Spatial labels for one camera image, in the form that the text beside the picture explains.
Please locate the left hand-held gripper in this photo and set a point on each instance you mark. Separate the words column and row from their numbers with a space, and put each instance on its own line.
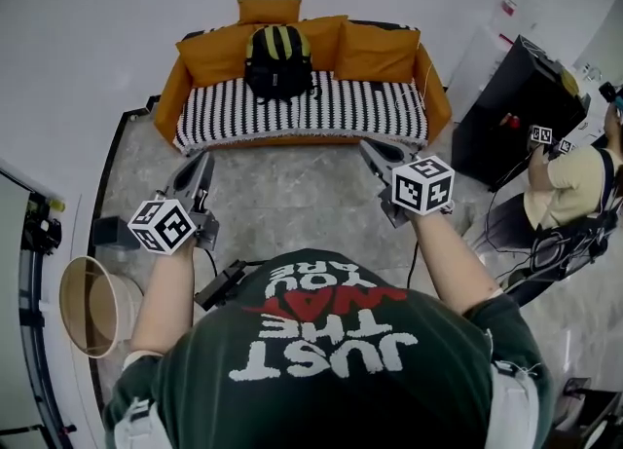
column 165, row 225

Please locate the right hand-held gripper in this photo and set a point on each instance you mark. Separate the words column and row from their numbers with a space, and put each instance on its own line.
column 422, row 185

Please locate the black and yellow backpack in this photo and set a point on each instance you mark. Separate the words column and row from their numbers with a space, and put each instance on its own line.
column 277, row 64

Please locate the person's left forearm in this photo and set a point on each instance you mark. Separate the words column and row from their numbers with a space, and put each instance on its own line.
column 163, row 301

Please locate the person's right forearm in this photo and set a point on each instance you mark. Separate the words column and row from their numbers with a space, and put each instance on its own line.
column 450, row 267

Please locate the black white striped blanket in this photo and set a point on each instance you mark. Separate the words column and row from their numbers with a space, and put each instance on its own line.
column 340, row 111

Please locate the orange sofa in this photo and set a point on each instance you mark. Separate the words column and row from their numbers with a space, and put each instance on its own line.
column 168, row 106

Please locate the small black box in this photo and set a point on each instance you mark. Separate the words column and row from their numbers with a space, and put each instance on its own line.
column 114, row 233

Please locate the large orange cushion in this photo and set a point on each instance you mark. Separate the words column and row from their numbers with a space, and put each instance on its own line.
column 214, row 57
column 325, row 45
column 377, row 52

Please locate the black power adapter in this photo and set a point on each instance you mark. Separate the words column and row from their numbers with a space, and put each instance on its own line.
column 221, row 286

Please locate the small red object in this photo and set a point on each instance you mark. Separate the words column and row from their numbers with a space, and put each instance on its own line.
column 511, row 121

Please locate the black cabinet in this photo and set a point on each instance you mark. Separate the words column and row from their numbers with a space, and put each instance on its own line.
column 516, row 96

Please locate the black clamp device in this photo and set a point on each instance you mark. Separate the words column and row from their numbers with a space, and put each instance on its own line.
column 44, row 228

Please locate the round wooden basket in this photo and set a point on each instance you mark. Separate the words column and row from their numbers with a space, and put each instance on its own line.
column 92, row 306

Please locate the small orange cushion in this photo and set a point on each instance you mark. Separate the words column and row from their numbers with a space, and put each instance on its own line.
column 267, row 10

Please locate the white box red label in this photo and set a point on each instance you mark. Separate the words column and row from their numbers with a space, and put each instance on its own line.
column 516, row 9

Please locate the dark green printed shirt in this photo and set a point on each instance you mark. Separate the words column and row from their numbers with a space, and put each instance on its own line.
column 336, row 379

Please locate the black metal stand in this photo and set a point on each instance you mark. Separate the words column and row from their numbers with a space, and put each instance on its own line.
column 591, row 413

